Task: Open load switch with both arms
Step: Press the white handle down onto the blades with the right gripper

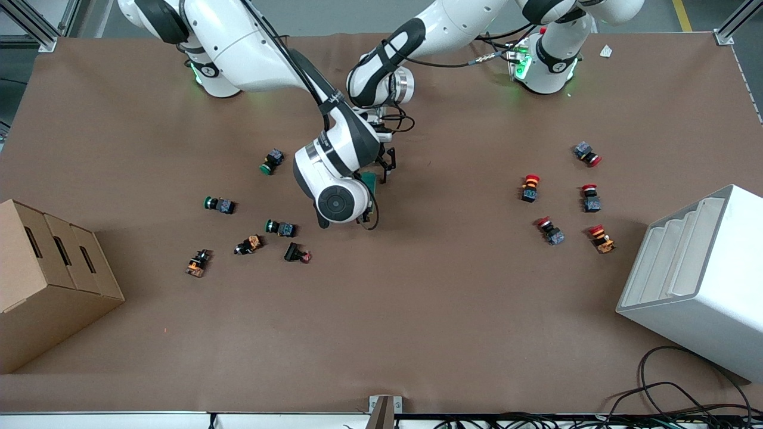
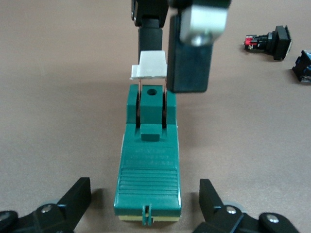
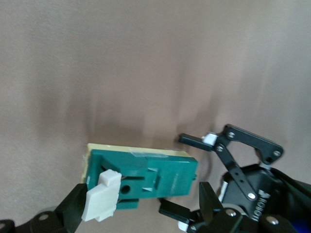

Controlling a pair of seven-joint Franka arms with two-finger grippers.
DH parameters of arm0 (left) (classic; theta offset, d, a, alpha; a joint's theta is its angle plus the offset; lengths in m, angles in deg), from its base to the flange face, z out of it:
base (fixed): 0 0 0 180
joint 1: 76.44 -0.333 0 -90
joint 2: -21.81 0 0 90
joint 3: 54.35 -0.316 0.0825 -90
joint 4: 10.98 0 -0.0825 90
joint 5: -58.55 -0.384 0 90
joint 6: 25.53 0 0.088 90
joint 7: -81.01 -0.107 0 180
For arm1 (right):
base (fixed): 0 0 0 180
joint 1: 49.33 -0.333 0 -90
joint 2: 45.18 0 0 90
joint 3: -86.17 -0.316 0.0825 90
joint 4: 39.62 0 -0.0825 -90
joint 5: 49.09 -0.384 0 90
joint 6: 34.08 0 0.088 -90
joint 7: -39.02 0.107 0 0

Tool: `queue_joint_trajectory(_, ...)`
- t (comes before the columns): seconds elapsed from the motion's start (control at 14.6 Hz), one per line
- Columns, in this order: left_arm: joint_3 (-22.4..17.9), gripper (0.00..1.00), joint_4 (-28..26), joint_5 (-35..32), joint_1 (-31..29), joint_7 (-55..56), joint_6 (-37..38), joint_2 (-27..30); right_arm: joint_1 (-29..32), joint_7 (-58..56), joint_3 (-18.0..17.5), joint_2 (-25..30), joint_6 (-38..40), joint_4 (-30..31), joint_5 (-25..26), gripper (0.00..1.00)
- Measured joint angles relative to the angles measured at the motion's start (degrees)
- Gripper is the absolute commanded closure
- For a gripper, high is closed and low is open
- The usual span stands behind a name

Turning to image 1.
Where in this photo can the grey aluminium frame profile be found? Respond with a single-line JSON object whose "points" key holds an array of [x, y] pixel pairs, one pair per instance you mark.
{"points": [[45, 40], [724, 37]]}

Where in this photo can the black orange button switch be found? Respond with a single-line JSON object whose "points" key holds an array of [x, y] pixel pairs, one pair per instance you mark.
{"points": [[197, 263], [248, 245]]}

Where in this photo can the green push button switch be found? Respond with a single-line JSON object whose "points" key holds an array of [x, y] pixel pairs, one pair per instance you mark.
{"points": [[280, 227], [272, 161], [219, 204]]}

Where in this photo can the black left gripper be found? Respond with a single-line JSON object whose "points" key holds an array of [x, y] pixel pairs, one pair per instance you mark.
{"points": [[387, 164]]}

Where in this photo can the green load switch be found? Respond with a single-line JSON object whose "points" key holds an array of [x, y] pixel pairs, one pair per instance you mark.
{"points": [[371, 182]]}

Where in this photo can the red emergency button orange block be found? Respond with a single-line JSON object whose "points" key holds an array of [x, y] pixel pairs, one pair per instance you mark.
{"points": [[602, 238], [530, 188]]}

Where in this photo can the small white paper scrap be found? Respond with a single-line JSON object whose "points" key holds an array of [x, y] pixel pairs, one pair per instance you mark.
{"points": [[606, 51]]}

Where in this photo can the grey metal table bracket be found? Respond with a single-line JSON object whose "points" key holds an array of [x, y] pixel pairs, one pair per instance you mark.
{"points": [[384, 411]]}

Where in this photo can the brown cardboard box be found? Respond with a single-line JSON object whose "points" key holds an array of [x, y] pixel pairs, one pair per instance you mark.
{"points": [[42, 298]]}

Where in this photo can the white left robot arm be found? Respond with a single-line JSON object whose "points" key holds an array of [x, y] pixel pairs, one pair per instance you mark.
{"points": [[447, 24]]}

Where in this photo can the white foam slotted tray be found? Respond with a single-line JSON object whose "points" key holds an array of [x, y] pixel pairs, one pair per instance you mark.
{"points": [[703, 298]]}

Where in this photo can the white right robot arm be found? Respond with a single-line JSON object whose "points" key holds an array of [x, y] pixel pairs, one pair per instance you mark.
{"points": [[238, 42]]}

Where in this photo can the red emergency button blue block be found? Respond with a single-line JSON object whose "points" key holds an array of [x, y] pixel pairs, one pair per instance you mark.
{"points": [[591, 198], [587, 154], [551, 230]]}

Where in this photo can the black switch with red block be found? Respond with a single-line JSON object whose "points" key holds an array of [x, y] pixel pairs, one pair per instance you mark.
{"points": [[297, 253]]}

